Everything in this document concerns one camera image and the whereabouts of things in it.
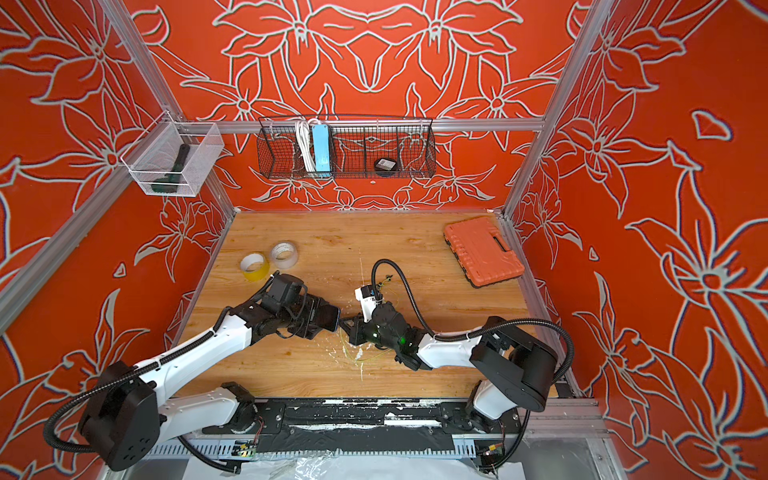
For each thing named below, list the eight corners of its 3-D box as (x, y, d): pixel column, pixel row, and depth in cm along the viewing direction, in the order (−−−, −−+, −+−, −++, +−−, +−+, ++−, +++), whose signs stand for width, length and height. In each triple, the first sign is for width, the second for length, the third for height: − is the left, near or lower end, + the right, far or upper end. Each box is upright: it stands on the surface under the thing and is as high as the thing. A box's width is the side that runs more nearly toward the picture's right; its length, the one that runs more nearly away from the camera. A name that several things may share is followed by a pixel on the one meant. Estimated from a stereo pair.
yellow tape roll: (239, 281, 101) (235, 275, 98) (248, 257, 108) (244, 251, 105) (266, 281, 101) (262, 275, 98) (273, 257, 108) (270, 251, 105)
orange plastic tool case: (470, 290, 98) (474, 282, 94) (443, 234, 114) (445, 224, 110) (521, 279, 101) (527, 270, 96) (487, 226, 117) (491, 216, 113)
